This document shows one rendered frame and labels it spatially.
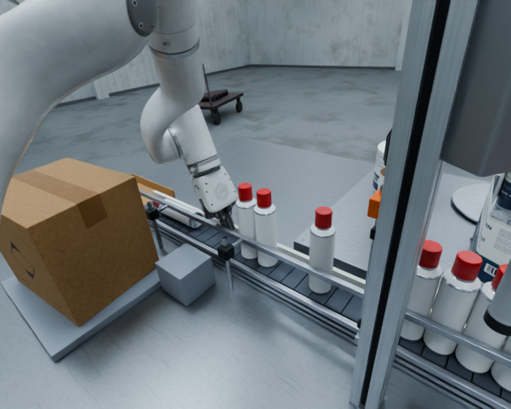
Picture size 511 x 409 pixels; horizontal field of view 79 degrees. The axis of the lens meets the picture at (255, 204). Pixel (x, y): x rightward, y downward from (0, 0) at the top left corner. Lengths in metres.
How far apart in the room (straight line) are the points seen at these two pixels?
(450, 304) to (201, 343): 0.48
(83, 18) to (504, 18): 0.33
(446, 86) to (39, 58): 0.36
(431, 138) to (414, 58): 0.07
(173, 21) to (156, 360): 0.62
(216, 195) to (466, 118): 0.59
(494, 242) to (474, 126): 0.46
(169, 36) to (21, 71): 0.26
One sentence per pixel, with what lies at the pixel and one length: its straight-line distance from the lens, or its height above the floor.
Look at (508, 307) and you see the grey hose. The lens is 0.46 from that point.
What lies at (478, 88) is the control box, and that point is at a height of 1.35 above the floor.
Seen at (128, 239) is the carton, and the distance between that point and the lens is 0.81.
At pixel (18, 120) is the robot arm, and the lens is 0.39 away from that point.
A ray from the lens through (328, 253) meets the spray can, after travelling 0.65.
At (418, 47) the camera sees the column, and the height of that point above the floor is 1.38.
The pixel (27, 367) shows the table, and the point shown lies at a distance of 0.86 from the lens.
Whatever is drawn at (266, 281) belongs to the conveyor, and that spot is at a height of 0.87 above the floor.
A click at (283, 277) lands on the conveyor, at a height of 0.88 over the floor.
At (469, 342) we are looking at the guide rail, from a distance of 0.62.
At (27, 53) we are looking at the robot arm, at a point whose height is 1.40.
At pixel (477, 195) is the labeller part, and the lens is 1.21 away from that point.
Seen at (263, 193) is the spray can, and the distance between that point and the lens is 0.68.
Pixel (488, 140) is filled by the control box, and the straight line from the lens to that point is 0.30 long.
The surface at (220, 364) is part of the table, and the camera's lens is 0.69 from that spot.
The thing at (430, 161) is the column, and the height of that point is 1.29.
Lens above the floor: 1.41
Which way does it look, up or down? 30 degrees down
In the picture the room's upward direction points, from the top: 4 degrees counter-clockwise
